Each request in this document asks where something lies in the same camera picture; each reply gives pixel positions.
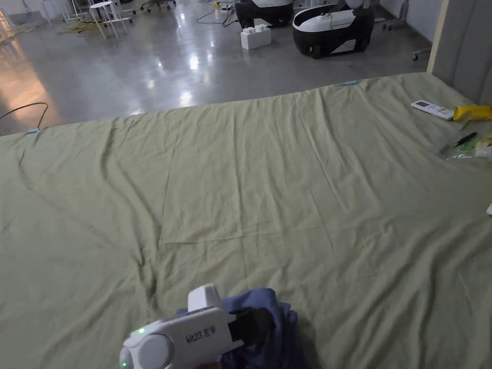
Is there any yellow cable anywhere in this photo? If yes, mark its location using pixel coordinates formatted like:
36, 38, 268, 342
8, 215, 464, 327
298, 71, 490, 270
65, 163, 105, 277
57, 20, 105, 37
0, 101, 49, 131

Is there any black pen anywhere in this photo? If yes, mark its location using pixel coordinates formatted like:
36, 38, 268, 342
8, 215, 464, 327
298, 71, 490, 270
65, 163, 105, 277
454, 132, 478, 148

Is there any white remote control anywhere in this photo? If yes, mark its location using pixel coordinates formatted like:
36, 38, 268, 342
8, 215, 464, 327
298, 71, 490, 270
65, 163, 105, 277
411, 99, 455, 122

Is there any grey padded headboard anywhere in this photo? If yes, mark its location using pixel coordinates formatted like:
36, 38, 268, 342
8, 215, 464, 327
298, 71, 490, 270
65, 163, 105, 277
427, 0, 492, 107

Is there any clear plastic bag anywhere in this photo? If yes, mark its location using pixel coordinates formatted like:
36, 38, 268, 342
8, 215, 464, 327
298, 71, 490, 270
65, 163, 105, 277
440, 120, 492, 163

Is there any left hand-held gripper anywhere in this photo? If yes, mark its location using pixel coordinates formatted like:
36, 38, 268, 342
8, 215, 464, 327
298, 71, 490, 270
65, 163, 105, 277
119, 284, 272, 369

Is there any white brick-shaped block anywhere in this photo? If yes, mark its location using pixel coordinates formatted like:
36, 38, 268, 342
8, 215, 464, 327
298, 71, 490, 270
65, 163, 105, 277
240, 24, 272, 50

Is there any bed with pale green sheet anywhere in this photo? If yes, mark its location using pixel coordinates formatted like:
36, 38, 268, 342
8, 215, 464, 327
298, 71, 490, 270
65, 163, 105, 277
0, 72, 492, 369

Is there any yellow bag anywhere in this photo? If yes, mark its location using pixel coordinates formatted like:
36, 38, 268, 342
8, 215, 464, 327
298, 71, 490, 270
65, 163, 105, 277
453, 105, 492, 122

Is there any white round stool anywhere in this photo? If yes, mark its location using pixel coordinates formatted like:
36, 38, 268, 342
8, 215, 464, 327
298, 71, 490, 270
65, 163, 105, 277
88, 1, 130, 41

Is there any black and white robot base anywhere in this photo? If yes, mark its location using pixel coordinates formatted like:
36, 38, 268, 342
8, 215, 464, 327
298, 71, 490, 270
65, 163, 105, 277
292, 0, 376, 60
234, 0, 305, 28

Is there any dark blue shirt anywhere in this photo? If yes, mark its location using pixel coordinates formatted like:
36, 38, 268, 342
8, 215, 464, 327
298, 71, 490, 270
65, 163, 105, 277
176, 288, 309, 369

